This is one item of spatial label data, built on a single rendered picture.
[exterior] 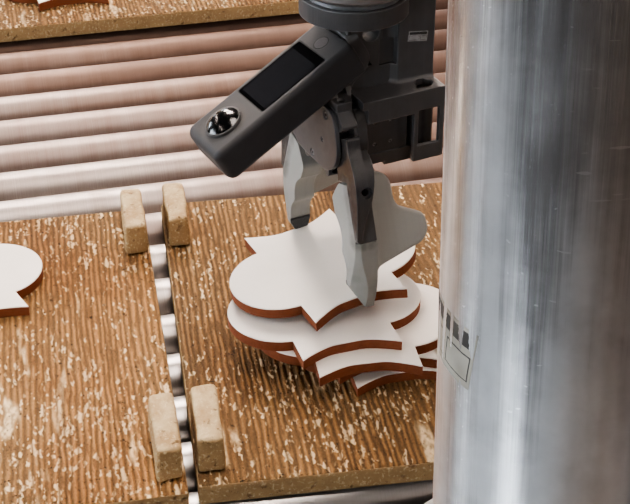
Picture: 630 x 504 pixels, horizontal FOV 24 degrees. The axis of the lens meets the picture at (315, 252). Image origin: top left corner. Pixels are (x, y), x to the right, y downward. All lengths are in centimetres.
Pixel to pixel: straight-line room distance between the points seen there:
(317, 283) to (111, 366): 15
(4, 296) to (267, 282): 20
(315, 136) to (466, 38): 52
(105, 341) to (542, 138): 65
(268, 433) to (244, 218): 27
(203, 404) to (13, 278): 23
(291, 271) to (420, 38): 19
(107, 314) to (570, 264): 66
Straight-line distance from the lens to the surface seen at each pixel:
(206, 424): 93
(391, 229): 98
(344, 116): 94
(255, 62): 149
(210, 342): 104
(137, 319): 107
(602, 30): 43
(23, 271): 112
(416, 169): 130
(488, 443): 49
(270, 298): 100
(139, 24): 156
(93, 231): 118
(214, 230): 117
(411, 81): 97
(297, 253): 104
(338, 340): 98
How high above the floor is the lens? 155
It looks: 33 degrees down
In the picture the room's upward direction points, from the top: straight up
